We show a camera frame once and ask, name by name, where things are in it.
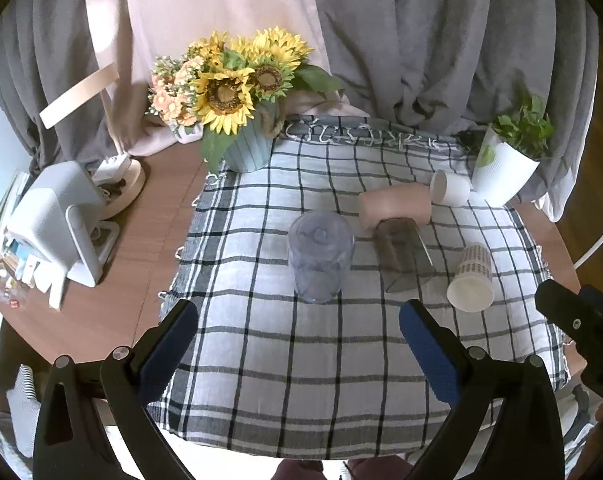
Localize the grey curtain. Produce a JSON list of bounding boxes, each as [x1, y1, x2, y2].
[[0, 0, 602, 223]]

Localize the dark transparent cup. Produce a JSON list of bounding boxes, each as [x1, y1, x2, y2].
[[374, 217, 437, 293]]

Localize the checked black white cloth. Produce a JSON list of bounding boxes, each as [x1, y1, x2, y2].
[[158, 115, 569, 461]]

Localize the person's maroon trousers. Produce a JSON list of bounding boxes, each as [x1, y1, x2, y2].
[[275, 456, 413, 480]]

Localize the pale pink curtain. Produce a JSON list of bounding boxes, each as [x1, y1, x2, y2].
[[84, 0, 372, 158]]

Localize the pink flower bunch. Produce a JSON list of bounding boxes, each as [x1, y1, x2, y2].
[[148, 54, 205, 143]]

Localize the white box appliance on stand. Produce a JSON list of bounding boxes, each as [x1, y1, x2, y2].
[[6, 160, 120, 288]]

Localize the clear plastic cup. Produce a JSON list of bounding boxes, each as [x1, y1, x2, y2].
[[288, 210, 355, 304]]

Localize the sunflower bouquet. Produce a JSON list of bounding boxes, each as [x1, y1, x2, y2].
[[187, 27, 347, 173]]

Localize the white plant pot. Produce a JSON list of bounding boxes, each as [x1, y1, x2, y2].
[[471, 125, 541, 206]]

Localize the light blue ribbed vase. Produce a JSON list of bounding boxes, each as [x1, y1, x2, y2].
[[221, 110, 275, 173]]

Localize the white spiral notebook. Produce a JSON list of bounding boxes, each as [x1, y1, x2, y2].
[[5, 364, 43, 461]]

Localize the white cable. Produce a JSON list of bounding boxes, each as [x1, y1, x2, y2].
[[574, 217, 603, 270]]

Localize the white desk lamp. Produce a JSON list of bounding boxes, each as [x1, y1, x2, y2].
[[38, 62, 147, 221]]

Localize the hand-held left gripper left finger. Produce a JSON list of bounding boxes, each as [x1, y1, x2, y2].
[[32, 299, 199, 480]]

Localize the green leafy plant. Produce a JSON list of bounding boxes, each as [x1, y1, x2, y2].
[[456, 92, 555, 168]]

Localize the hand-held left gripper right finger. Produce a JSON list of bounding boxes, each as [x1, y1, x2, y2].
[[399, 299, 566, 480]]

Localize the small white cup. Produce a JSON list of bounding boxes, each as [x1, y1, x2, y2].
[[430, 169, 471, 207]]

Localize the pink cup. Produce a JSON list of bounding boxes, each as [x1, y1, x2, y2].
[[358, 183, 432, 231]]

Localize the clear plastic container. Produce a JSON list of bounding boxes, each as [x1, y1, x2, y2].
[[0, 254, 28, 313]]

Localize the patterned paper cup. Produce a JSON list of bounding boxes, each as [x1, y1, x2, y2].
[[446, 242, 495, 312]]

